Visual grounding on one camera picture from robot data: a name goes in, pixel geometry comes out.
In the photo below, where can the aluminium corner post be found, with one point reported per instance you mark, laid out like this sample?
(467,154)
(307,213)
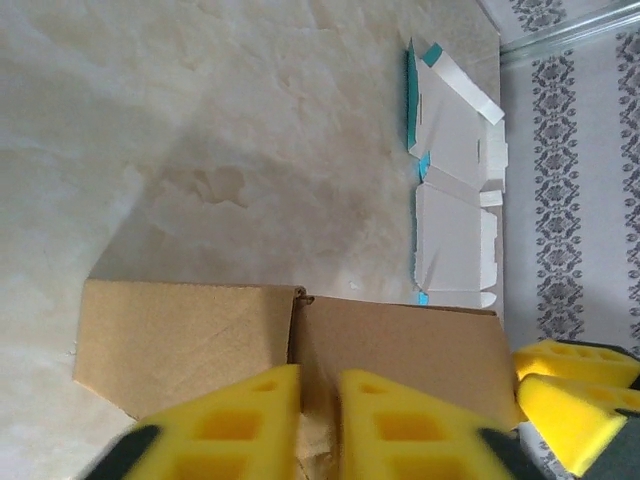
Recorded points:
(570,35)

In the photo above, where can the white and teal cardboard box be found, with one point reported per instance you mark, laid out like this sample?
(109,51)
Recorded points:
(450,225)

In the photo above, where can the brown cardboard box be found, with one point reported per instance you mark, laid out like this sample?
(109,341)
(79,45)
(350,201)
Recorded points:
(400,345)

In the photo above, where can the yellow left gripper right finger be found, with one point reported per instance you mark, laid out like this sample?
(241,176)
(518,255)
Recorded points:
(400,430)

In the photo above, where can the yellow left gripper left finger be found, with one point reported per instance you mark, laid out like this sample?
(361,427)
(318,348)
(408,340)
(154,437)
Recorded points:
(225,430)

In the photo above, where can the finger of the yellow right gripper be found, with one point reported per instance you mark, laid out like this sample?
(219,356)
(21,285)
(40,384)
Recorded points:
(575,420)
(575,362)

